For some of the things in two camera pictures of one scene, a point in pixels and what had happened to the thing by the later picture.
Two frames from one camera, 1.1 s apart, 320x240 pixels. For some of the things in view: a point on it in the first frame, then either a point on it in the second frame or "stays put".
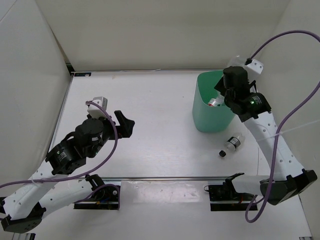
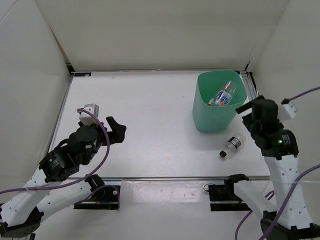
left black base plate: x=105 y=198 stays put
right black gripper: x=219 y=87 -> x=243 y=108
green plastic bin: x=207 y=118 stays put
